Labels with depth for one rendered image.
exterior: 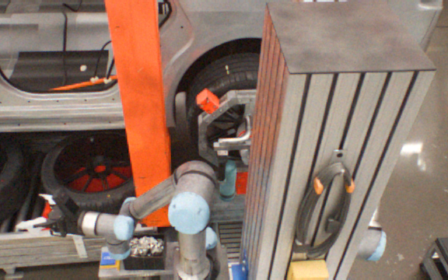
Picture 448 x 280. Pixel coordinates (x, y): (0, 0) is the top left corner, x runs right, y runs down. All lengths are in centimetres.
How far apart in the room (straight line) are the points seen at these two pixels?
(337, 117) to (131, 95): 108
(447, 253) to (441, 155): 127
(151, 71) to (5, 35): 176
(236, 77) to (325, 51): 143
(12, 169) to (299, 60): 230
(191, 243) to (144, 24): 75
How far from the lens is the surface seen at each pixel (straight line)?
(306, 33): 84
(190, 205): 124
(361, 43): 84
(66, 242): 265
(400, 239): 321
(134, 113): 181
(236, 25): 220
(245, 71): 224
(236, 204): 283
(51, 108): 254
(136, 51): 164
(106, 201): 254
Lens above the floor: 243
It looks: 44 degrees down
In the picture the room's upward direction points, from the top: 3 degrees clockwise
